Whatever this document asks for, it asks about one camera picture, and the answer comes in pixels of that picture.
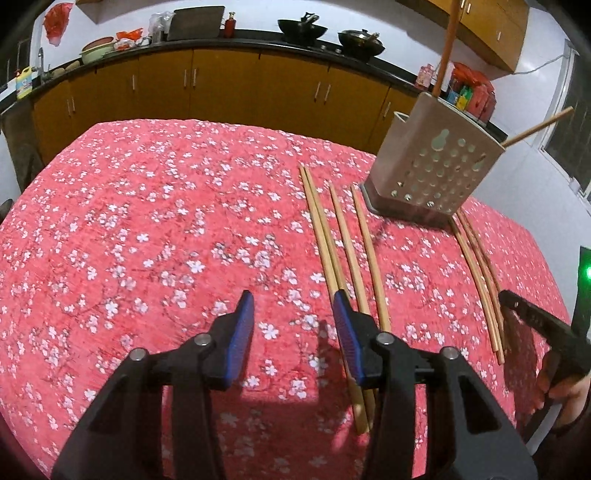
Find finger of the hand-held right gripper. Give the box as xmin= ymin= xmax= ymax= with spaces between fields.
xmin=499 ymin=290 xmax=591 ymax=385

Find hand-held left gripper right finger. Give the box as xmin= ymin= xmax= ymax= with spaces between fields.
xmin=332 ymin=289 xmax=539 ymax=480

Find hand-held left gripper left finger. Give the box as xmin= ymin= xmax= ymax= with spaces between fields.
xmin=51 ymin=291 xmax=256 ymax=480

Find beige perforated chopstick holder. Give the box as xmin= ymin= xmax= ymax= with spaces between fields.
xmin=362 ymin=91 xmax=506 ymax=228

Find person's right hand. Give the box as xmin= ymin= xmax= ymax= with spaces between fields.
xmin=536 ymin=353 xmax=591 ymax=428

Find red floral tablecloth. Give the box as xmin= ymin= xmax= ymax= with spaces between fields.
xmin=0 ymin=117 xmax=573 ymax=480

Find barred window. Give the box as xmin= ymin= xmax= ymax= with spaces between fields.
xmin=538 ymin=41 xmax=591 ymax=204

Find red seasoning packages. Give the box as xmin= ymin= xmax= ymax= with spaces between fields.
xmin=445 ymin=62 xmax=497 ymax=123

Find orange wooden base cabinets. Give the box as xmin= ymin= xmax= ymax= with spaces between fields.
xmin=28 ymin=48 xmax=419 ymax=164

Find black gas stove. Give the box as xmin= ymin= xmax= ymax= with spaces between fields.
xmin=277 ymin=39 xmax=384 ymax=63

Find dark brown cloth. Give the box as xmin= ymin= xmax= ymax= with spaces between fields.
xmin=2 ymin=108 xmax=44 ymax=192

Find black wok with lid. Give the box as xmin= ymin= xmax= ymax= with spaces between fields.
xmin=337 ymin=28 xmax=386 ymax=61

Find black kitchen countertop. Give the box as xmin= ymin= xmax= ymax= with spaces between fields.
xmin=0 ymin=28 xmax=509 ymax=139

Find dark cutting board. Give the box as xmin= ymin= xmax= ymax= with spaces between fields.
xmin=166 ymin=6 xmax=226 ymax=42

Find orange white plastic bag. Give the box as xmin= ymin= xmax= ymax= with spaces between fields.
xmin=113 ymin=28 xmax=151 ymax=51

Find green basin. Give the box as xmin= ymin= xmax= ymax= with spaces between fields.
xmin=81 ymin=36 xmax=116 ymax=64

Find clear plastic bag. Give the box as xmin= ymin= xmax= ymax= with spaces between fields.
xmin=148 ymin=11 xmax=174 ymax=43

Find yellow detergent bottle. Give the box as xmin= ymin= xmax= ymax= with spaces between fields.
xmin=16 ymin=65 xmax=37 ymax=100

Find red plastic bag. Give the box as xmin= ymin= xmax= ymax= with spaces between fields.
xmin=42 ymin=2 xmax=75 ymax=47

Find white wall cable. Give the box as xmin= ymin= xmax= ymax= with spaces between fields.
xmin=512 ymin=53 xmax=568 ymax=77

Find orange wooden wall cabinets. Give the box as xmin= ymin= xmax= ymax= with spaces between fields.
xmin=411 ymin=0 xmax=529 ymax=72

